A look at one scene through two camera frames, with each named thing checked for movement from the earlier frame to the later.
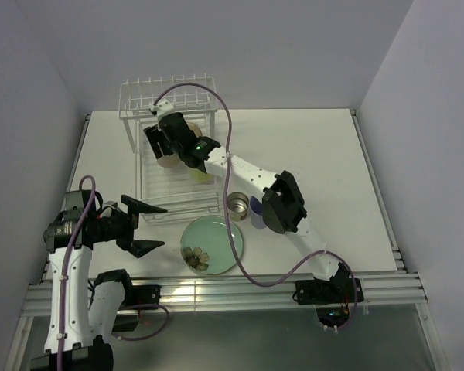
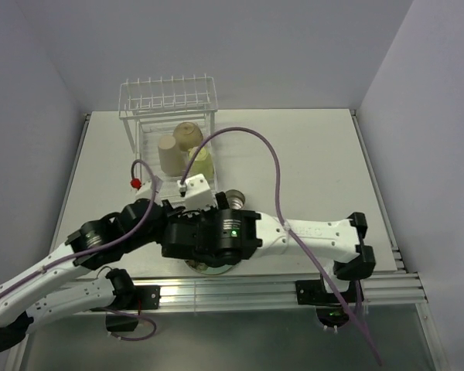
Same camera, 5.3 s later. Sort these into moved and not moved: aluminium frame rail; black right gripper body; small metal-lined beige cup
Moved: black right gripper body
Not moved: aluminium frame rail; small metal-lined beige cup
